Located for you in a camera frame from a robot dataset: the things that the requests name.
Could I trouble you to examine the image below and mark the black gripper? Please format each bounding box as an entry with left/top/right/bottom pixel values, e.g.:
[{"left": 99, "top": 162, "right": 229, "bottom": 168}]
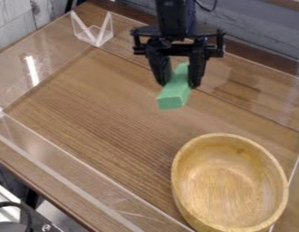
[{"left": 131, "top": 0, "right": 226, "bottom": 89}]

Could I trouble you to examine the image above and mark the green rectangular block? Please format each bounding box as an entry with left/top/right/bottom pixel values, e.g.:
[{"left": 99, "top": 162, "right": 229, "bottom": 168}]
[{"left": 156, "top": 63, "right": 193, "bottom": 110}]

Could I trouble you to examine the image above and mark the brown wooden bowl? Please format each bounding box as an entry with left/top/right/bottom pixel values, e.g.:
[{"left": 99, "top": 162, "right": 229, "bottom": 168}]
[{"left": 171, "top": 133, "right": 290, "bottom": 232}]

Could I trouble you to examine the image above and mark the clear acrylic corner bracket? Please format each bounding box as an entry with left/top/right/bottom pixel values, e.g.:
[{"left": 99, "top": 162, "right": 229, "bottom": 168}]
[{"left": 71, "top": 11, "right": 114, "bottom": 47}]

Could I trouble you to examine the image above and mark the black cable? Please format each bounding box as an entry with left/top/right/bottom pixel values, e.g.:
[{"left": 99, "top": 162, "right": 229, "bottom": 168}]
[{"left": 0, "top": 201, "right": 35, "bottom": 232}]

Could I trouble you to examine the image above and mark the black metal mount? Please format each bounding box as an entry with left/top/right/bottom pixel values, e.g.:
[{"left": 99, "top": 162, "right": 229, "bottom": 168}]
[{"left": 20, "top": 201, "right": 64, "bottom": 232}]

